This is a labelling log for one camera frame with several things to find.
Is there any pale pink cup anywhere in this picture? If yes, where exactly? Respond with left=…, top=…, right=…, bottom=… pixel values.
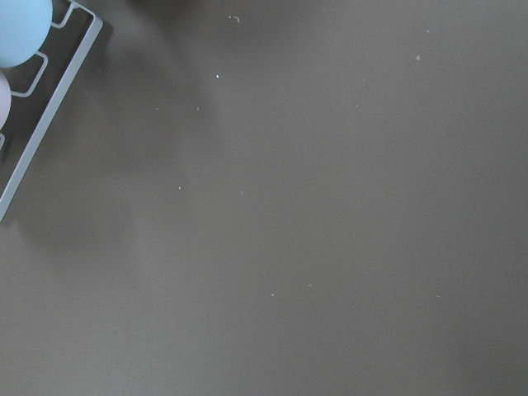
left=0, top=72, right=12, bottom=128

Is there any white wire cup rack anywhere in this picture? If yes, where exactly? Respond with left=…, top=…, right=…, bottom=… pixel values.
left=1, top=1, right=103, bottom=214

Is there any light blue cup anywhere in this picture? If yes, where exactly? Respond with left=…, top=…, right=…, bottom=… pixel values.
left=1, top=0, right=53, bottom=68

